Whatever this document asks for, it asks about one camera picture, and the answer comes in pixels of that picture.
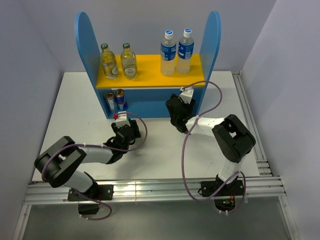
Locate blue and yellow shelf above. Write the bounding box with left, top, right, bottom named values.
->
left=74, top=11, right=221, bottom=119

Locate Chang soda water bottle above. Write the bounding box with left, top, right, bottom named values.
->
left=120, top=42, right=138, bottom=79
left=100, top=43, right=119, bottom=80

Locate Pocari Sweat bottle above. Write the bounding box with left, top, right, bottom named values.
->
left=160, top=29, right=177, bottom=77
left=176, top=28, right=194, bottom=75

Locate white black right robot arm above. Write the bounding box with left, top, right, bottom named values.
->
left=165, top=94, right=256, bottom=202

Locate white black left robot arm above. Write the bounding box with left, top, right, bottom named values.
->
left=34, top=118, right=141, bottom=200

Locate Red Bull can right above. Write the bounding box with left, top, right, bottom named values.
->
left=114, top=88, right=128, bottom=111

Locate red bull can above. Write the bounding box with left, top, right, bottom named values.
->
left=103, top=91, right=119, bottom=114
left=114, top=88, right=128, bottom=111

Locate Red Bull can left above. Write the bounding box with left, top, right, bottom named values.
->
left=103, top=91, right=119, bottom=114

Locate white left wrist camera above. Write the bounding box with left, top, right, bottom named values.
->
left=113, top=111, right=130, bottom=128

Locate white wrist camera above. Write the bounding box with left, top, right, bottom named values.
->
left=113, top=111, right=130, bottom=128
left=179, top=87, right=194, bottom=104

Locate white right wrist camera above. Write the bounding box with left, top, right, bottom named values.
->
left=179, top=87, right=194, bottom=104

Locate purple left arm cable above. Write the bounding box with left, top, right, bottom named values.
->
left=41, top=111, right=149, bottom=221

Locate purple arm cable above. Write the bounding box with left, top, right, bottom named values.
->
left=41, top=111, right=149, bottom=221
left=181, top=80, right=247, bottom=213

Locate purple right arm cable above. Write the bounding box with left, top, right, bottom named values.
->
left=181, top=80, right=247, bottom=213

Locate aluminium rail frame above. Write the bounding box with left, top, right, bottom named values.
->
left=13, top=71, right=301, bottom=240

